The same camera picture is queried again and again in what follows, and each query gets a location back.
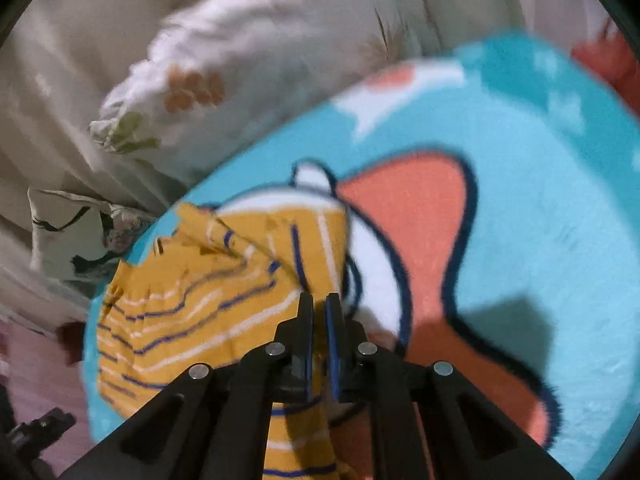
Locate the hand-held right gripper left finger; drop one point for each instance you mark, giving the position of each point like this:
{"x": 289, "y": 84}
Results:
{"x": 303, "y": 341}

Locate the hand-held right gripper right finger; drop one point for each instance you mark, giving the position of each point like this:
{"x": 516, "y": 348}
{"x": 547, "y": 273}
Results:
{"x": 336, "y": 346}

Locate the yellow striped sweater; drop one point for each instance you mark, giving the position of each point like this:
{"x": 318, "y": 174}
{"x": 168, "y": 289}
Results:
{"x": 200, "y": 285}

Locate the bird print cushion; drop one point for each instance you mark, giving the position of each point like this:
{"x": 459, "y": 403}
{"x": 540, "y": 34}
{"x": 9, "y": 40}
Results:
{"x": 60, "y": 240}

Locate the blue cartoon printed blanket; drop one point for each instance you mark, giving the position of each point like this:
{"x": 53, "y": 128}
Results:
{"x": 525, "y": 210}

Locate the white floral pillow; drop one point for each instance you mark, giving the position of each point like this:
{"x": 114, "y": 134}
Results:
{"x": 250, "y": 45}

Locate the beige sofa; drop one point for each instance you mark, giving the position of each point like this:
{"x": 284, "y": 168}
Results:
{"x": 50, "y": 85}

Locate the red plastic bag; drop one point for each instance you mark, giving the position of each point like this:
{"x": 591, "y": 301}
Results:
{"x": 600, "y": 60}

